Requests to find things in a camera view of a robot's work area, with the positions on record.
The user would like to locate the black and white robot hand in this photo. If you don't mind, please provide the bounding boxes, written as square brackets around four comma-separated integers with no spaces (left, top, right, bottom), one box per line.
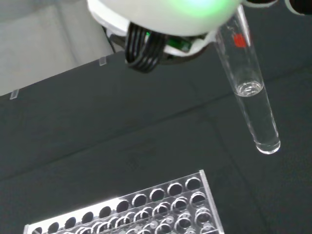
[86,0,312,74]

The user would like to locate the clear plastic test tube rack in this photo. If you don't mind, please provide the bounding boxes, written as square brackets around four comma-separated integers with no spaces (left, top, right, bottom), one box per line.
[23,170,225,234]

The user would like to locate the black bench cloth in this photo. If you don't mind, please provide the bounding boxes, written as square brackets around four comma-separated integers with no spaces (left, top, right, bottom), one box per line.
[0,0,312,234]

